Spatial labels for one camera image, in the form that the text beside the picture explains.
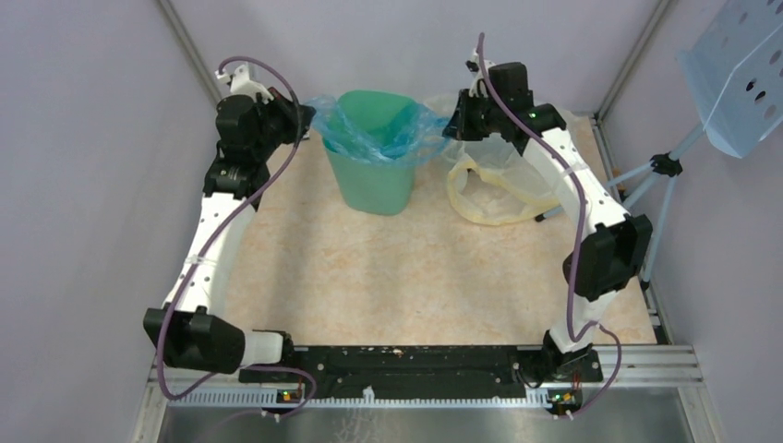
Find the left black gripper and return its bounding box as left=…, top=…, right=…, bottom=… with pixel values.
left=252, top=86, right=316, bottom=160

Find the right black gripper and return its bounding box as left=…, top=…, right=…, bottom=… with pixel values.
left=441, top=90, right=504, bottom=142

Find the blue plastic trash bag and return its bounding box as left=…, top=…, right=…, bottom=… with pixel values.
left=307, top=90, right=450, bottom=167

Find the clear yellow plastic bag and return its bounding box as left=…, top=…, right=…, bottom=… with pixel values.
left=422, top=91, right=579, bottom=227

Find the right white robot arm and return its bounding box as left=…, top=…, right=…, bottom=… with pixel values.
left=442, top=57, right=653, bottom=380

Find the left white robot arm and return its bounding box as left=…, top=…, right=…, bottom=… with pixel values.
left=142, top=90, right=316, bottom=382

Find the light blue tripod stand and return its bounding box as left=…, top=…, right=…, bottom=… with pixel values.
left=535, top=122, right=705, bottom=292

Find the perforated light blue panel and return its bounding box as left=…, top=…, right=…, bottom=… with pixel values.
left=678, top=0, right=782, bottom=159

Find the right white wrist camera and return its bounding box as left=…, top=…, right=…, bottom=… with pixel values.
left=465, top=48, right=488, bottom=98

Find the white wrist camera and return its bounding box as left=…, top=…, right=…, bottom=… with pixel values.
left=214, top=63, right=274, bottom=103
left=465, top=48, right=488, bottom=98

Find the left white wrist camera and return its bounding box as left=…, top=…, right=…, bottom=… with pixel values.
left=214, top=63, right=274, bottom=103

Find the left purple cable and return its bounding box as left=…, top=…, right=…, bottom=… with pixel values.
left=154, top=55, right=319, bottom=423

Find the purple cable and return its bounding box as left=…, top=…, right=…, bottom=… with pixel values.
left=154, top=55, right=319, bottom=423
left=476, top=31, right=624, bottom=420

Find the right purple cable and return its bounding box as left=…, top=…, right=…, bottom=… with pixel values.
left=476, top=31, right=624, bottom=420

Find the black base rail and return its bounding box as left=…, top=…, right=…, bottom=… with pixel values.
left=238, top=345, right=604, bottom=401

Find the white toothed cable strip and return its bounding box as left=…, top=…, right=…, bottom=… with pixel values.
left=173, top=387, right=551, bottom=409

